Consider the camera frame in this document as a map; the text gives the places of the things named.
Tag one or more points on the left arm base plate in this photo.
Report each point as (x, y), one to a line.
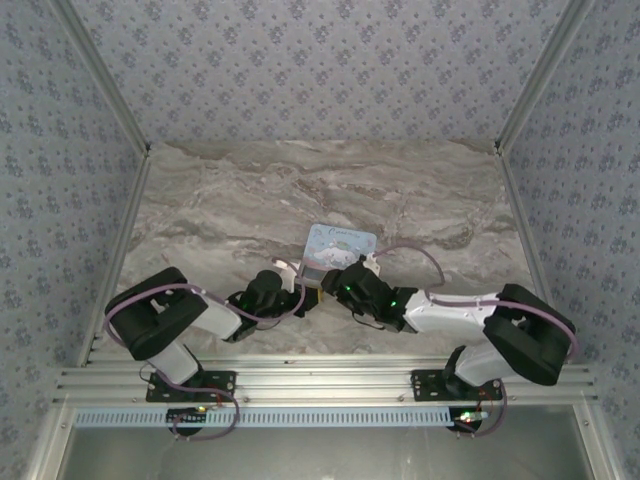
(220, 382)

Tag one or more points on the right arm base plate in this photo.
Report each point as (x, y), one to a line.
(425, 385)

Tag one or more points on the aluminium frame post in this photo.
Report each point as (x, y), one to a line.
(545, 75)
(100, 75)

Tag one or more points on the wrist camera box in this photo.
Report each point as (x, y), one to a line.
(287, 272)
(372, 262)

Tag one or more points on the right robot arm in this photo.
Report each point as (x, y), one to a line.
(450, 310)

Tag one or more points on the black controller board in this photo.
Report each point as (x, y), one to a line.
(467, 420)
(187, 417)

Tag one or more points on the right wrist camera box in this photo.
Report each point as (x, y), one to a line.
(372, 262)

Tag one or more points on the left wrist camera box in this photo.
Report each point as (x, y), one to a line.
(287, 272)

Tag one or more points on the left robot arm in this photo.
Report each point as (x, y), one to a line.
(150, 320)

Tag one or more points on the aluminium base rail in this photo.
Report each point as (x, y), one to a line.
(320, 380)

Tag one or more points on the grey sheet metal shelf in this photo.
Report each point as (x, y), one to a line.
(320, 455)

